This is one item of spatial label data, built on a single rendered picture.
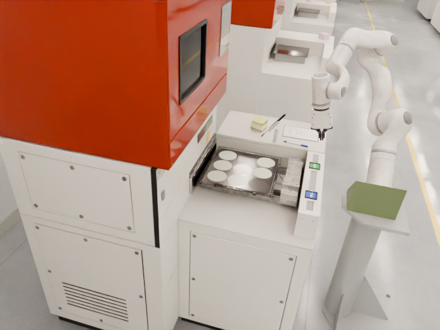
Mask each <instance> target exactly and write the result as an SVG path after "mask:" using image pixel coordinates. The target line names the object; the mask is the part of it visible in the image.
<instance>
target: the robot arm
mask: <svg viewBox="0 0 440 330"><path fill-rule="evenodd" d="M397 44H398V40H397V37H396V36H395V35H394V34H393V33H391V32H389V31H383V30H374V31H369V30H364V29H360V28H358V27H351V28H350V29H348V30H346V31H345V33H344V34H343V36H342V37H341V39H340V41H339V42H338V44H337V46H336V47H335V49H334V51H333V52H332V54H331V56H330V57H329V59H328V61H327V63H326V65H325V69H326V71H327V72H328V73H330V74H332V75H334V76H337V77H339V78H340V79H339V80H338V81H337V82H331V80H330V74H328V73H316V74H314V75H313V76H312V104H311V106H313V108H312V111H311V128H310V129H312V130H315V131H317V132H318V134H319V138H320V141H321V135H322V141H323V139H324V138H325V132H326V131H328V130H330V129H333V125H332V123H333V121H332V112H331V107H330V105H331V104H330V99H332V100H339V99H341V98H343V96H344V95H345V93H346V91H347V89H348V87H349V85H350V76H349V73H348V71H347V69H346V68H345V66H346V64H347V63H348V61H349V59H350V58H351V56H352V54H353V53H354V51H355V49H356V48H358V51H357V61H358V63H359V65H360V66H361V67H363V68H364V69H365V70H366V71H367V72H368V74H369V76H370V80H371V86H372V92H373V97H372V103H371V108H370V110H369V115H368V118H367V127H368V130H369V131H370V133H372V135H375V136H380V137H379V138H378V139H377V140H376V141H375V142H374V143H373V146H372V148H371V156H370V161H369V169H368V173H367V181H366V183H371V184H375V185H382V186H385V187H391V188H396V185H394V184H392V183H393V178H394V169H395V160H396V155H397V148H398V146H399V144H400V143H401V142H402V141H403V139H404V138H405V136H406V135H407V134H408V133H409V131H410V129H411V127H412V125H413V116H412V114H411V112H410V111H408V110H407V109H404V108H397V109H391V110H389V111H387V110H386V107H387V104H388V102H389V100H390V99H391V97H392V93H393V84H392V76H391V73H390V71H389V70H388V69H387V68H385V67H383V66H382V65H380V64H379V62H378V59H379V58H380V57H382V56H385V55H387V54H389V53H391V52H392V51H394V50H395V49H396V47H397ZM320 129H323V130H322V133H321V130H320Z"/></svg>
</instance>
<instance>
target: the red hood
mask: <svg viewBox="0 0 440 330"><path fill-rule="evenodd" d="M231 9H232V0H0V136H3V137H6V138H12V139H19V140H22V141H28V142H32V143H38V144H41V145H48V146H51V147H57V148H61V149H67V150H70V151H76V152H80V153H86V154H90V155H96V156H102V157H105V158H112V159H115V160H121V161H125V162H131V163H134V164H141V165H144V166H150V167H154V168H159V169H163V170H170V168H171V167H172V166H173V165H174V163H175V162H176V160H177V159H178V158H179V156H180V155H181V153H182V152H183V151H184V149H185V148H186V146H187V145H188V144H189V142H190V141H191V139H192V138H193V137H194V135H195V134H196V133H197V131H198V130H199V129H200V127H201V125H203V123H204V121H205V120H206V119H207V118H208V116H209V115H210V113H211V112H212V111H213V109H214V108H215V106H216V105H217V104H218V102H219V101H220V99H221V98H222V97H223V95H224V94H225V92H226V89H227V69H228V58H229V39H230V19H231Z"/></svg>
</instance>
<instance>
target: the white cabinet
mask: <svg viewBox="0 0 440 330"><path fill-rule="evenodd" d="M311 256H312V250H309V249H303V248H300V247H295V246H289V245H286V244H281V243H277V242H272V241H269V240H263V239H260V238H255V237H252V236H246V235H243V234H238V233H235V232H229V231H226V230H221V229H216V228H212V227H207V226H204V225H199V224H195V223H190V222H186V221H182V220H178V262H179V317H181V320H183V321H187V322H190V323H194V324H197V325H201V326H204V327H208V328H211V329H215V330H292V328H293V324H294V321H295V316H296V313H297V309H298V305H299V301H300V298H301V293H302V290H303V286H304V281H305V278H306V274H307V271H308V266H309V263H310V259H311Z"/></svg>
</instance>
